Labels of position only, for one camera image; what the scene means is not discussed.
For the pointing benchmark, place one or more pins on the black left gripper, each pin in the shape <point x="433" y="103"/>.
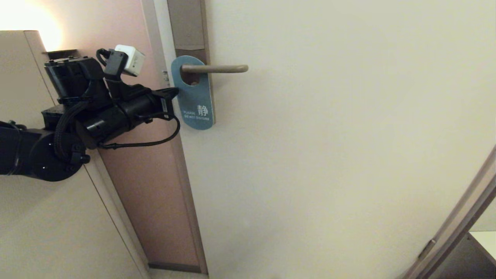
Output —
<point x="124" y="114"/>

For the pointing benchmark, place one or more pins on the blue do-not-disturb door hanger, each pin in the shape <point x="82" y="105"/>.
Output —
<point x="195" y="100"/>

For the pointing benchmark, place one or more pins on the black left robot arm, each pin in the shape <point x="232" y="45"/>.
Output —
<point x="31" y="155"/>

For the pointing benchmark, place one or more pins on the white door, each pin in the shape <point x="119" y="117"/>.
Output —
<point x="329" y="155"/>

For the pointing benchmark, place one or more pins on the brown metal lock plate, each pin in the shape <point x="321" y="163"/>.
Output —
<point x="188" y="23"/>

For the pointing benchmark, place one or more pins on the small metal hinge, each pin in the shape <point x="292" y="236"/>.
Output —
<point x="427" y="248"/>

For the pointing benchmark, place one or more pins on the dark cabinet side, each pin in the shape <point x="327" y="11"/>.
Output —
<point x="465" y="263"/>

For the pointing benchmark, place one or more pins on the white wrist camera with mount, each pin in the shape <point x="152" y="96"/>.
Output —
<point x="130" y="60"/>

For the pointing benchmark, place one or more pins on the dark wall lamp bracket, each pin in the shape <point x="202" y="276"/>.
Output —
<point x="60" y="53"/>

